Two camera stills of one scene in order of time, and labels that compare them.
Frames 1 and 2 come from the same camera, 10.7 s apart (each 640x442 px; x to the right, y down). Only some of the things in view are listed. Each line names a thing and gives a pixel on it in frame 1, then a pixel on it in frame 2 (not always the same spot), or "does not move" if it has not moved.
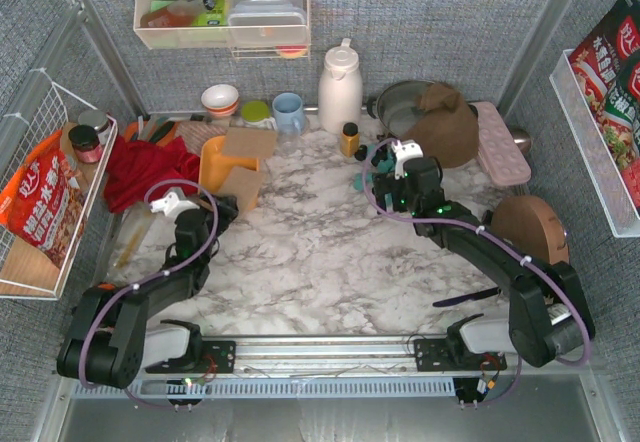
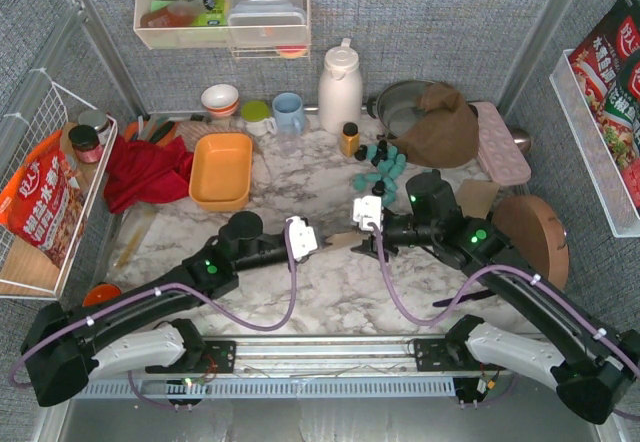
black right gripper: [385, 182] to [378, 241]
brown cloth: [446, 128] does not move
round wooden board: [530, 227] does not move
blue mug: [289, 114] does not move
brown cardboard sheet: [250, 142] to [348, 239]
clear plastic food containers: [267, 15] does not move
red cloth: [134, 167] does not move
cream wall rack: [258, 15] does not move
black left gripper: [211, 207] to [319, 242]
